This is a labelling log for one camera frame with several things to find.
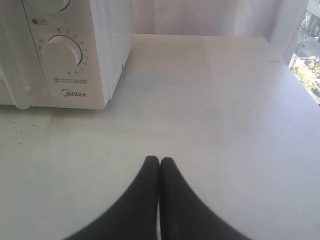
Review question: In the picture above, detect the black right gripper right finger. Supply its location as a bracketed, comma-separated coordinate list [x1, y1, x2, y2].
[159, 157, 248, 240]

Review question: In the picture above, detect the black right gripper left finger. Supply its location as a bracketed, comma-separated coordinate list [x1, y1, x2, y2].
[68, 156, 160, 240]

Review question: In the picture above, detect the white microwave door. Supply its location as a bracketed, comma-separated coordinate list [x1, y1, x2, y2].
[0, 0, 30, 110]

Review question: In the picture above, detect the white Midea microwave oven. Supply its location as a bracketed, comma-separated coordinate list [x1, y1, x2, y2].
[0, 0, 133, 110]

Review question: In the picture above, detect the white lower timer knob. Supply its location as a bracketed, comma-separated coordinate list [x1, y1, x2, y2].
[42, 35, 83, 72]

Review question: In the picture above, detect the white upper power knob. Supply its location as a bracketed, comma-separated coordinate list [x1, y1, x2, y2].
[23, 0, 71, 15]

